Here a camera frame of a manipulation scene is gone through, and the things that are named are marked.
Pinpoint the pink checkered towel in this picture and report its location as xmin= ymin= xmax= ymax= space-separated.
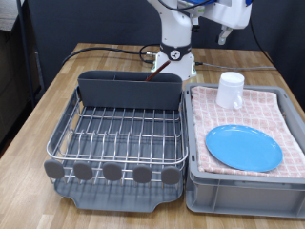
xmin=190 ymin=85 xmax=305 ymax=179

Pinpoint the dark grey cutlery holder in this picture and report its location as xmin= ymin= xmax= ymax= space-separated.
xmin=77 ymin=70 xmax=184 ymax=111

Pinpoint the red-brown wooden spoon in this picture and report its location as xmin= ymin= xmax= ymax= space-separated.
xmin=145 ymin=60 xmax=173 ymax=82

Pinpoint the black camera cable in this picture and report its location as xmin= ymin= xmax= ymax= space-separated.
xmin=157 ymin=0 xmax=276 ymax=69

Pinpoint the grey plastic crate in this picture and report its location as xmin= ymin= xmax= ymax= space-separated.
xmin=183 ymin=82 xmax=305 ymax=219

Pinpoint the black metal pole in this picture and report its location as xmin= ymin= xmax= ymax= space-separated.
xmin=16 ymin=0 xmax=36 ymax=109

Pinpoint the metal dish drying rack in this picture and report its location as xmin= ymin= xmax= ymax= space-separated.
xmin=51 ymin=85 xmax=187 ymax=213

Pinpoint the dark cabinet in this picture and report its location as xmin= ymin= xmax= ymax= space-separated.
xmin=0 ymin=0 xmax=42 ymax=151

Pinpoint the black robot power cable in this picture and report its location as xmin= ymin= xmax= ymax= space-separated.
xmin=61 ymin=43 xmax=161 ymax=66

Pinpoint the white plastic mug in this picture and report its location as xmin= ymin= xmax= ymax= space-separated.
xmin=215 ymin=71 xmax=246 ymax=110

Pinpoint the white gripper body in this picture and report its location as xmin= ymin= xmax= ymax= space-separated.
xmin=194 ymin=0 xmax=254 ymax=31

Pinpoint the metal wire dish rack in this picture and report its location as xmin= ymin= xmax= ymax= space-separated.
xmin=43 ymin=85 xmax=189 ymax=187

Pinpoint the thin grey cable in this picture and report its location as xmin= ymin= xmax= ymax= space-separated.
xmin=194 ymin=61 xmax=276 ymax=72

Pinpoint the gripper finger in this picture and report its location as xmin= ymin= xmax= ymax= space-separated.
xmin=217 ymin=26 xmax=234 ymax=46
xmin=191 ymin=17 xmax=201 ymax=33

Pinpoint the wrist camera on blue mount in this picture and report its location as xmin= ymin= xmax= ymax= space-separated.
xmin=185 ymin=0 xmax=218 ymax=7

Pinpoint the blue plastic plate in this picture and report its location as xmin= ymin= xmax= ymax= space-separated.
xmin=205 ymin=124 xmax=284 ymax=173

